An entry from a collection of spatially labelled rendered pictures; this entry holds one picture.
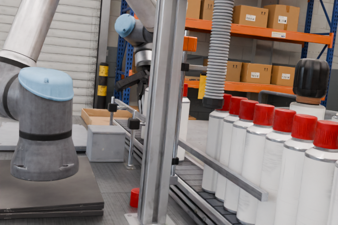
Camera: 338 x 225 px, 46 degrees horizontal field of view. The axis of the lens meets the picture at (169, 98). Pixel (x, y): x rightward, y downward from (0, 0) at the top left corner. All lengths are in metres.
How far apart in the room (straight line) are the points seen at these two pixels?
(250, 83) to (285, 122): 4.52
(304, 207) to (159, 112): 0.30
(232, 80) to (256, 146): 4.40
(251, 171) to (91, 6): 4.61
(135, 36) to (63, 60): 3.80
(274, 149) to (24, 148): 0.54
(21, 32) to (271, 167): 0.67
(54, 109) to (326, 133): 0.57
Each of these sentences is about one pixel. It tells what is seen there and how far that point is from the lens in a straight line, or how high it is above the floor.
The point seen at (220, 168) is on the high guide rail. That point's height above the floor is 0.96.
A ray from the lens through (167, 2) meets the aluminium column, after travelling 0.72.
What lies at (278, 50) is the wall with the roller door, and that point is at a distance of 6.27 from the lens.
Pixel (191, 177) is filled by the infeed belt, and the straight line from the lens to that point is 0.94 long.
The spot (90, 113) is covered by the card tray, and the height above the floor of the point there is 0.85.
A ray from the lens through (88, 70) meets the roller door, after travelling 5.16.
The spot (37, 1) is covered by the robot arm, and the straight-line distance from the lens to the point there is 1.06.
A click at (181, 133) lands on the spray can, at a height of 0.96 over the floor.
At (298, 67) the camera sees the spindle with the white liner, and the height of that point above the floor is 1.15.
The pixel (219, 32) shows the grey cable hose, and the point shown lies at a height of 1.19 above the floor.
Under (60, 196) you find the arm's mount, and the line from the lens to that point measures 0.84.
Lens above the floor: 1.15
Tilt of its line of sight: 6 degrees down
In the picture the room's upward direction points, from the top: 5 degrees clockwise
